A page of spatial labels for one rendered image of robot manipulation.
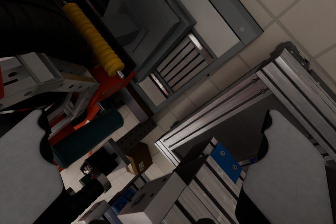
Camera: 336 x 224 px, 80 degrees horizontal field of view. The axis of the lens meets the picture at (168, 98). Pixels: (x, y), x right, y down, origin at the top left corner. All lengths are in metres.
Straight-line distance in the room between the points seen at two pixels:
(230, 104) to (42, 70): 0.63
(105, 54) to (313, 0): 0.70
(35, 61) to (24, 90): 0.06
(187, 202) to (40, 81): 0.33
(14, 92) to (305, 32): 0.87
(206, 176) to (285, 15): 0.67
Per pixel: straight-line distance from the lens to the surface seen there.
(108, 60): 0.63
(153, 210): 0.36
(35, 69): 0.42
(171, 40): 0.94
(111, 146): 1.13
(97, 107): 1.43
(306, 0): 0.89
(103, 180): 0.45
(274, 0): 0.90
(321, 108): 0.75
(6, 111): 0.74
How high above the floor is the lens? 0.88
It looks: 43 degrees down
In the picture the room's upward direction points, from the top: 128 degrees counter-clockwise
